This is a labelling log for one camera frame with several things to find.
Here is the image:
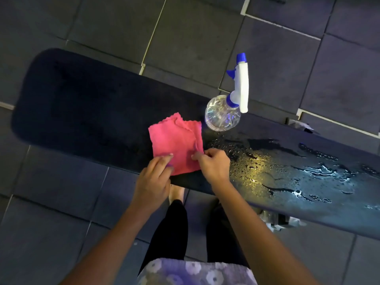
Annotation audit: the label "person's right forearm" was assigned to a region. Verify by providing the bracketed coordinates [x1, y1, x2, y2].
[211, 180, 319, 285]

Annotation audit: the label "black padded bench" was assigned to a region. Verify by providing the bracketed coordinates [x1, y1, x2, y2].
[11, 48, 380, 241]

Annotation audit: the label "person's floral purple top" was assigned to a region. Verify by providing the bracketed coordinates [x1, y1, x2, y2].
[136, 258, 258, 285]

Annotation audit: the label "person's left hand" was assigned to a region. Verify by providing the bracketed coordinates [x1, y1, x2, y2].
[131, 154, 175, 212]

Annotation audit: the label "metal bench leg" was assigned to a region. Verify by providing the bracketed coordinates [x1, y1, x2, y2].
[258, 209, 308, 232]

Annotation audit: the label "person's left forearm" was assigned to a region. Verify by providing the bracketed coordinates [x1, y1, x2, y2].
[61, 202, 162, 285]

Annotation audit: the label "person's bare foot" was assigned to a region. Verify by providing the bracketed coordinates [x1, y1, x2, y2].
[168, 184, 185, 205]

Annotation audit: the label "pink microfiber cloth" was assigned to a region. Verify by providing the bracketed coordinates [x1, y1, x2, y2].
[148, 112, 205, 176]

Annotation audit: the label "clear spray bottle blue trigger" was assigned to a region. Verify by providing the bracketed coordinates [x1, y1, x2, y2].
[204, 53, 249, 132]

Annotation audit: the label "person's right hand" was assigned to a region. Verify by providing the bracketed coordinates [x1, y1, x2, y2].
[191, 148, 231, 187]

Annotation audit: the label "person's black trousers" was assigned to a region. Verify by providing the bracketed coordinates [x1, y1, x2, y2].
[139, 199, 250, 275]

